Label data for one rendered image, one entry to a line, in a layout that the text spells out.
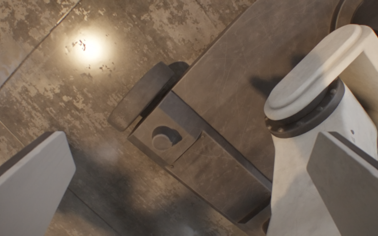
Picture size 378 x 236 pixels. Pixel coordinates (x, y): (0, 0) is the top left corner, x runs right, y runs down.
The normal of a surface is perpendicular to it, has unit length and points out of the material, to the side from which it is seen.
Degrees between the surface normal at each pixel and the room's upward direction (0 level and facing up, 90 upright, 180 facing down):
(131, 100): 6
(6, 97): 0
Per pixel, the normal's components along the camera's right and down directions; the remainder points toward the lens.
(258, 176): 0.49, -0.29
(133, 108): 0.03, 0.30
